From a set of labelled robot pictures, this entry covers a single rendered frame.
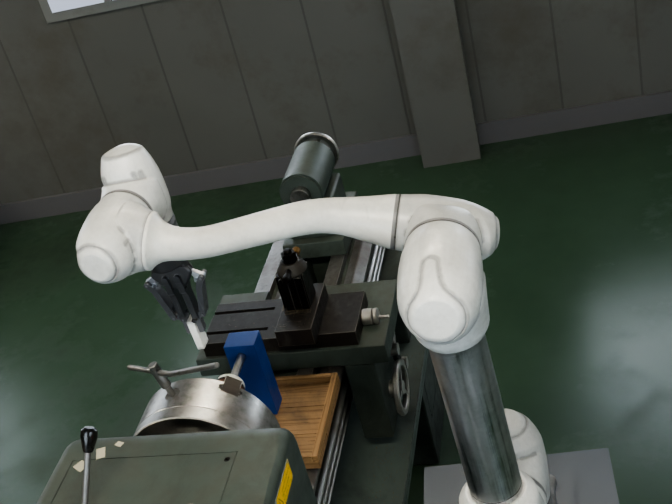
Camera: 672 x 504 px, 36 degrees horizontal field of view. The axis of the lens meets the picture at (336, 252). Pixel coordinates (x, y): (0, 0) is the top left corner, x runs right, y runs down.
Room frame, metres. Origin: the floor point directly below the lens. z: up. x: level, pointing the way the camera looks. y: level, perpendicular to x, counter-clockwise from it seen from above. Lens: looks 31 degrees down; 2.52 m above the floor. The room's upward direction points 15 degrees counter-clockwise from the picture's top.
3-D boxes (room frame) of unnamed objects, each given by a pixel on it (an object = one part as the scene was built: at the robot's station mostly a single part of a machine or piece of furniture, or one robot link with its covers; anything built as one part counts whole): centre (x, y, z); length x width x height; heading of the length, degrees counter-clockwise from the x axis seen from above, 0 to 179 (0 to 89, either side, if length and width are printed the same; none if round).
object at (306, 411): (2.00, 0.29, 0.89); 0.36 x 0.30 x 0.04; 72
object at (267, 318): (2.30, 0.18, 0.95); 0.43 x 0.18 x 0.04; 72
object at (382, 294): (2.34, 0.15, 0.90); 0.53 x 0.30 x 0.06; 72
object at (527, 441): (1.57, -0.23, 0.97); 0.18 x 0.16 x 0.22; 164
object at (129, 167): (1.69, 0.32, 1.74); 0.13 x 0.11 x 0.16; 164
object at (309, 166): (2.87, 0.02, 1.01); 0.30 x 0.20 x 0.29; 162
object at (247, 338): (2.05, 0.28, 1.00); 0.08 x 0.06 x 0.23; 72
